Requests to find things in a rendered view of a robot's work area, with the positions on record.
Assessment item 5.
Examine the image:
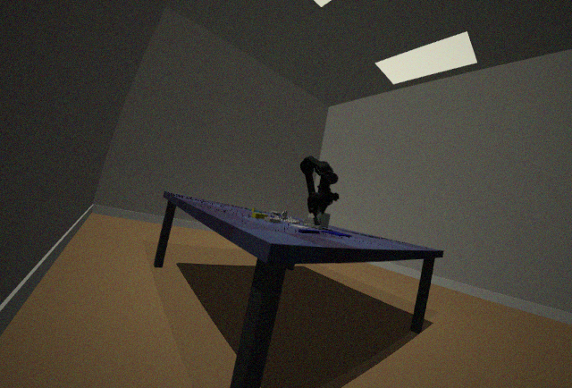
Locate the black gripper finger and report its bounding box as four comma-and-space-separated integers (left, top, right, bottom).
311, 198, 323, 213
320, 202, 331, 214

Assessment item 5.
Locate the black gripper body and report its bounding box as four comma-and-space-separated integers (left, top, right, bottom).
309, 184, 332, 204

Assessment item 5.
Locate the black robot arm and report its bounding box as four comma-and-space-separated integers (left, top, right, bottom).
300, 156, 339, 217

